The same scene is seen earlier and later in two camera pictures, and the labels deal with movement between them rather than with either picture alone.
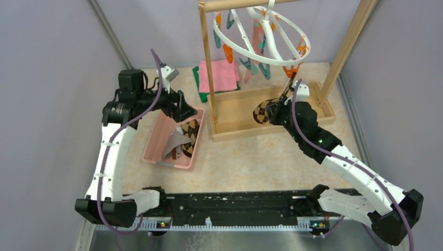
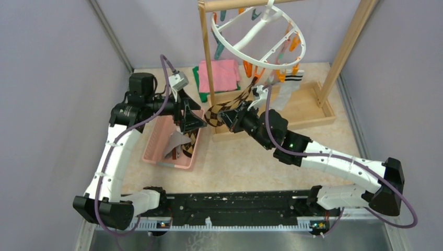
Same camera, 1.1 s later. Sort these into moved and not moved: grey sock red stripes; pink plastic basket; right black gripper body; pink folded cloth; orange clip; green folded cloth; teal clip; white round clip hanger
Moved: orange clip; right black gripper body; teal clip; white round clip hanger
Not moved: pink folded cloth; green folded cloth; pink plastic basket; grey sock red stripes
